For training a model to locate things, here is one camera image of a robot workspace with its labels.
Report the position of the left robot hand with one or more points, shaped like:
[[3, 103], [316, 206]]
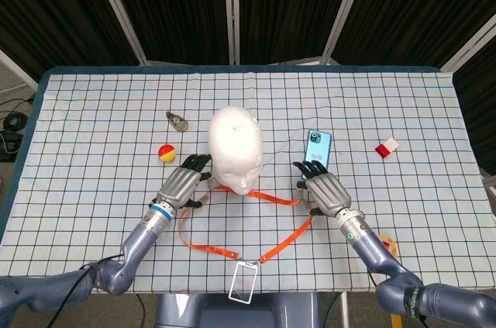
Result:
[[182, 186]]

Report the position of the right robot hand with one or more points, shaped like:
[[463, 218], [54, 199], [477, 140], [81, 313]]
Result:
[[327, 192]]

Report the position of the clear badge holder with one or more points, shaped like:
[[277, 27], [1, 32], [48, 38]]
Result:
[[242, 281]]

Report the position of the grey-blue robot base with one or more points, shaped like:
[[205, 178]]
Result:
[[232, 312]]

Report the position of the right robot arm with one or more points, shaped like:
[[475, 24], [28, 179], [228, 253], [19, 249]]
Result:
[[372, 246]]

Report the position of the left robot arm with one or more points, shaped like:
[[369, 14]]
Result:
[[143, 239]]

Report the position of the white foam mannequin head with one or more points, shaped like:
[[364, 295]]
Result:
[[234, 142]]

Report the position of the red and yellow ball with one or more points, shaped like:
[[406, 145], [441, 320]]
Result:
[[167, 153]]

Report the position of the light blue smartphone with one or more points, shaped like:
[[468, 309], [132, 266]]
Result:
[[319, 146]]

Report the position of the red and white block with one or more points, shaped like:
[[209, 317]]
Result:
[[385, 149]]

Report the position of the checked white tablecloth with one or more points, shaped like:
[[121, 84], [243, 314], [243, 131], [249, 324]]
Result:
[[97, 188]]

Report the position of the white table leg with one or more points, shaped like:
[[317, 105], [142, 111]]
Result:
[[343, 310]]

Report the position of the black power adapter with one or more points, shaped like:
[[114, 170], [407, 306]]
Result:
[[7, 143]]

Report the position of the black folding screen panel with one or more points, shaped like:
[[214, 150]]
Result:
[[46, 6], [480, 83], [418, 6], [174, 6], [290, 6]]

